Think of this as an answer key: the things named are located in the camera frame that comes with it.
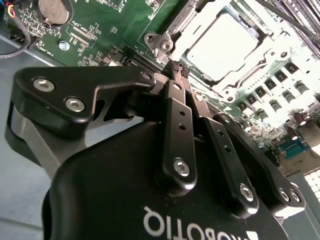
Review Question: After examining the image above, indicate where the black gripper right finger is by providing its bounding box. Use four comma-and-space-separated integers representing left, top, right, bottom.
180, 65, 306, 220

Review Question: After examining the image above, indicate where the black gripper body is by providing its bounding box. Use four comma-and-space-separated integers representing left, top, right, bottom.
41, 119, 290, 240

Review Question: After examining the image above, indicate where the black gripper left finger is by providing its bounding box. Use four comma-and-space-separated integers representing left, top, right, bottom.
4, 61, 199, 196

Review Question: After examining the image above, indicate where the thin metal locking lever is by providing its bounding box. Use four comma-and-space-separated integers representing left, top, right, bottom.
164, 0, 201, 52
219, 51, 273, 81

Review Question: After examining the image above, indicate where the silver CPU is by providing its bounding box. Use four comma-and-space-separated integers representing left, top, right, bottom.
186, 11, 261, 82

